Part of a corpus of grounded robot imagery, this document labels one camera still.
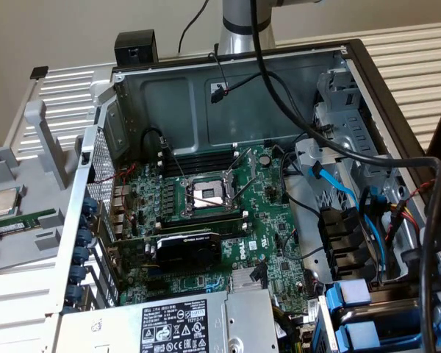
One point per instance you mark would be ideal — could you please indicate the hard disk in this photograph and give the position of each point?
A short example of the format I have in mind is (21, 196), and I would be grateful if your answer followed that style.
(353, 292)

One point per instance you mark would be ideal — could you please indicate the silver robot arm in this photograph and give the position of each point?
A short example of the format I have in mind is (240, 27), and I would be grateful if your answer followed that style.
(239, 40)

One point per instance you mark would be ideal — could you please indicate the blue plastic disk carrier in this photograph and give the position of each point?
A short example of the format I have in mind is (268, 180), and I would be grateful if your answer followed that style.
(358, 332)

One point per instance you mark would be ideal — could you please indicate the CPU socket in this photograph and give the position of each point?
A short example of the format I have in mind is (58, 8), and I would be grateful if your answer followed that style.
(206, 191)

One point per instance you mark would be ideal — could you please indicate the black RAM slot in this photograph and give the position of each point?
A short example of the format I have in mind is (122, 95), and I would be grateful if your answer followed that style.
(231, 229)
(198, 167)
(198, 159)
(202, 217)

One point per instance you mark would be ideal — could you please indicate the thin metal locking lever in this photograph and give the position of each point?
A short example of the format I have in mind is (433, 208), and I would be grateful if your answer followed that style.
(242, 192)
(176, 164)

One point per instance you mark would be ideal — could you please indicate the metal socket cover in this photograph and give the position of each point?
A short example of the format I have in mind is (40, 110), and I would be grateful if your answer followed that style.
(250, 160)

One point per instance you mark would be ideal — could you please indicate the coin cell battery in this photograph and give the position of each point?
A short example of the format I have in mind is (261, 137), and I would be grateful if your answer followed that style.
(265, 159)

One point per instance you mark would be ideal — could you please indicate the green motherboard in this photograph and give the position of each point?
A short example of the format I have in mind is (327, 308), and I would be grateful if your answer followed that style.
(275, 209)

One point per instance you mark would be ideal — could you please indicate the black graphics card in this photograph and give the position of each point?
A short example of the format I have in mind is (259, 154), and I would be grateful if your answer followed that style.
(187, 253)

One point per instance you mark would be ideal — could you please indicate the open grey PC case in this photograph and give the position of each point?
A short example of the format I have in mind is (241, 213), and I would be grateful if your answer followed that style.
(169, 106)

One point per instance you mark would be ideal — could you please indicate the silver chipset heatsink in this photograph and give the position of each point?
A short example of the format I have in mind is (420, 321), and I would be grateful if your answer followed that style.
(240, 280)

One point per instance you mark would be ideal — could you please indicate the black expansion slot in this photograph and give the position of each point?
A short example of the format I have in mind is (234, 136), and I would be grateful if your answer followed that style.
(158, 286)

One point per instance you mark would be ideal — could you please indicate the black plastic fan shroud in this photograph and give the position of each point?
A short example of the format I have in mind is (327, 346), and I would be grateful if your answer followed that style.
(330, 239)

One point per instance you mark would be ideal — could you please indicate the dark blue round knob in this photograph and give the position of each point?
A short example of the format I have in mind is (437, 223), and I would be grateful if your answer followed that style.
(80, 254)
(82, 237)
(84, 220)
(89, 203)
(73, 293)
(77, 274)

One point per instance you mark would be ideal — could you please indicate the silver metal drive cage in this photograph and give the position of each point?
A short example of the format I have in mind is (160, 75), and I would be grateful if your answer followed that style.
(349, 121)

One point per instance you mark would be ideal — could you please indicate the black plastic block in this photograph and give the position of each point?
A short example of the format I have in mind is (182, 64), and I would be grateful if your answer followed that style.
(136, 42)

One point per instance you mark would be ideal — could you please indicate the hard drive with blue caddy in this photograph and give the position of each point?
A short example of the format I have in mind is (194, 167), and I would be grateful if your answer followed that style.
(330, 323)

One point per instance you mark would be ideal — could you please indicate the silver power supply unit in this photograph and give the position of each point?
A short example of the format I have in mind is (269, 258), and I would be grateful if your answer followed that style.
(114, 327)

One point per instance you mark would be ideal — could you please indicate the green RAM stick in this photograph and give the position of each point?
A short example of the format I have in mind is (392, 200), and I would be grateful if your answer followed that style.
(22, 221)

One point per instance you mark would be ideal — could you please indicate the grey parts rack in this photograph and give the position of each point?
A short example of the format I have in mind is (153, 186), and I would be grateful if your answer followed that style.
(22, 253)

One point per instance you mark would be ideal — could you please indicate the silver CPU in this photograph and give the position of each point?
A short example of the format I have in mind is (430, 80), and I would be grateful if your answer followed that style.
(5, 203)

